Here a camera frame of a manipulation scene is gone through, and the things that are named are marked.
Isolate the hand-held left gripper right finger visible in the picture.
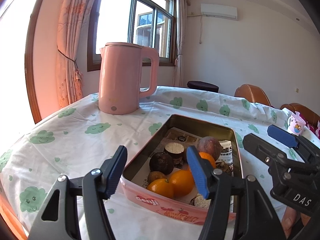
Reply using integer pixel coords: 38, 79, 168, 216
186, 145, 287, 240

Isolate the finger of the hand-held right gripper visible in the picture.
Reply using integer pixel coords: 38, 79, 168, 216
242, 133, 300, 180
267, 124, 320, 165

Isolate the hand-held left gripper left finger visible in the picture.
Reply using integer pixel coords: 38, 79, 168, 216
27, 145, 128, 240

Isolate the orange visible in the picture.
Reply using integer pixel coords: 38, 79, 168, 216
147, 179, 175, 199
168, 170, 195, 197
199, 152, 217, 169

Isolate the wrinkled brown walnut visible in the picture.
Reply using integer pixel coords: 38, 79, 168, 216
216, 160, 233, 174

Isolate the small printed tub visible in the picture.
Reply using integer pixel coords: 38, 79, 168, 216
164, 142, 185, 159
189, 193, 212, 209

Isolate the brownish passion fruit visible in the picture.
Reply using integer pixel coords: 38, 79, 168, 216
197, 136, 222, 159

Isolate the dark brown round fruit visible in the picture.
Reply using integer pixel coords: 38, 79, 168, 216
149, 152, 174, 174

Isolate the small greenish brown fruit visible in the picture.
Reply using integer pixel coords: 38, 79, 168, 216
147, 171, 168, 183

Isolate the pink rectangular tin box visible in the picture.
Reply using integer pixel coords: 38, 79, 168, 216
120, 114, 243, 227

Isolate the person's right hand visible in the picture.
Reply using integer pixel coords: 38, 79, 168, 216
281, 204, 312, 239

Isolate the pink cartoon print cup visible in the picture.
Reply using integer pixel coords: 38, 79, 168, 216
287, 114, 307, 137

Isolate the brown leather sofa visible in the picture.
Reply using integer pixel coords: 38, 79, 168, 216
280, 103, 320, 128

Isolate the pink floral cushion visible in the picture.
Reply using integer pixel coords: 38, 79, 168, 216
299, 112, 320, 138

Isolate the brown leather armchair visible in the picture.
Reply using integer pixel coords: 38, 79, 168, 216
234, 84, 272, 107

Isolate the white tablecloth green cloud print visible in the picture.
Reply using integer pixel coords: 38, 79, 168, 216
0, 85, 320, 240

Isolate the dark round stool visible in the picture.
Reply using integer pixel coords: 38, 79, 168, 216
187, 81, 219, 93

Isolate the pink electric kettle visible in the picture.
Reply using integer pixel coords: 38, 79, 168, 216
98, 42, 160, 115

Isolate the white air conditioner pipe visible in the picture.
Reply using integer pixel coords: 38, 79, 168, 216
187, 14, 203, 44

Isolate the white curtain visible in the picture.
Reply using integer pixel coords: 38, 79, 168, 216
172, 0, 187, 87

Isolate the pink patterned curtain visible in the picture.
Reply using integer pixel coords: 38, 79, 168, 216
55, 0, 102, 109

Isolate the sliding glass window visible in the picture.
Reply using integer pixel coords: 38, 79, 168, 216
87, 0, 177, 72

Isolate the white wall air conditioner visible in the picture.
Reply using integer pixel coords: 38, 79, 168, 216
200, 3, 238, 20

